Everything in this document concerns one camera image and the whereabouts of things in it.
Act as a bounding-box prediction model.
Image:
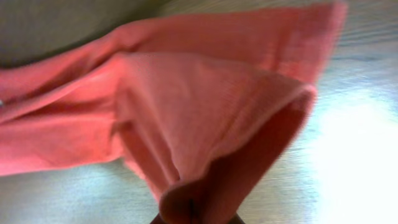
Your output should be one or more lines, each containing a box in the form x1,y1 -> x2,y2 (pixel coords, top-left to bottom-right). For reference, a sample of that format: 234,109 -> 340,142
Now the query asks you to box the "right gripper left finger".
150,213 -> 165,224

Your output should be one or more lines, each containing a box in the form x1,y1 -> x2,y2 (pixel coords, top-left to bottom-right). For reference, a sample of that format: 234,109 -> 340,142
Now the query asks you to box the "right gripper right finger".
229,214 -> 245,224

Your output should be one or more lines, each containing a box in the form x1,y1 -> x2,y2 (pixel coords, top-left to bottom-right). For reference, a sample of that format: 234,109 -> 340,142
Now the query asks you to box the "red printed t-shirt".
1,1 -> 347,223

